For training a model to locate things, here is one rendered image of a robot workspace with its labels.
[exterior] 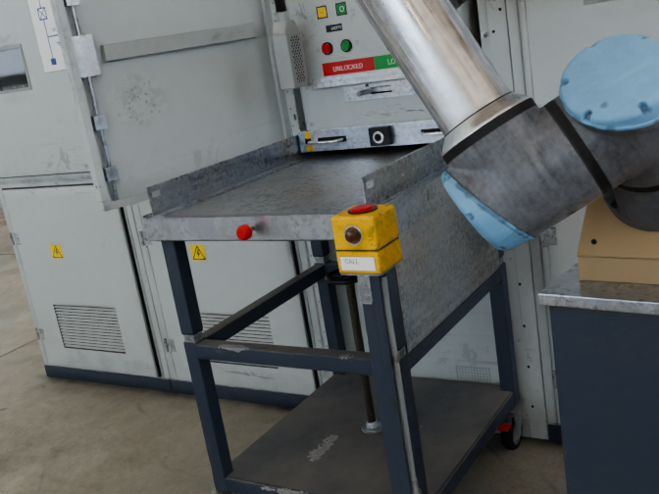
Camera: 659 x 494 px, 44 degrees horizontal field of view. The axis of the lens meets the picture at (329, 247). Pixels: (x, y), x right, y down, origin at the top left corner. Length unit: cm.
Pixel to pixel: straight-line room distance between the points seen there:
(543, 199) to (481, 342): 125
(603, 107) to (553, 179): 11
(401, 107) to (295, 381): 101
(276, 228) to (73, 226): 156
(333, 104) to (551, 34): 61
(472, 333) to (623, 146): 129
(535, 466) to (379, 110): 103
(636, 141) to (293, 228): 76
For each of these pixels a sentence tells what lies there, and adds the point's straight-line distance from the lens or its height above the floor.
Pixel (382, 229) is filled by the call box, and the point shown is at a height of 87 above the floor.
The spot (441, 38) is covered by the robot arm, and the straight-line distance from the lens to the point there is 117.
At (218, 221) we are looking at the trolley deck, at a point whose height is 84.
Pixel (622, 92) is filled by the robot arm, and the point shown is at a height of 105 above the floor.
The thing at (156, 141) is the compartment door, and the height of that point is 98.
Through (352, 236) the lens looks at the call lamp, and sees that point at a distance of 129.
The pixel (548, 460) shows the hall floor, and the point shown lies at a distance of 233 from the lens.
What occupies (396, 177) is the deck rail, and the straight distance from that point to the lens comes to 166.
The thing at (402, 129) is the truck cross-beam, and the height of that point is 91.
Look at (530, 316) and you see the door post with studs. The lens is 226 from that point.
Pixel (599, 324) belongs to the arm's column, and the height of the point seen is 70.
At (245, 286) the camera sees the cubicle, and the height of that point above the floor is 43.
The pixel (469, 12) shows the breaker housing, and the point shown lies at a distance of 217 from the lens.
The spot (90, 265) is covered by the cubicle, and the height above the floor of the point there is 50.
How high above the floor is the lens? 119
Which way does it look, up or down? 15 degrees down
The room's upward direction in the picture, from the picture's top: 9 degrees counter-clockwise
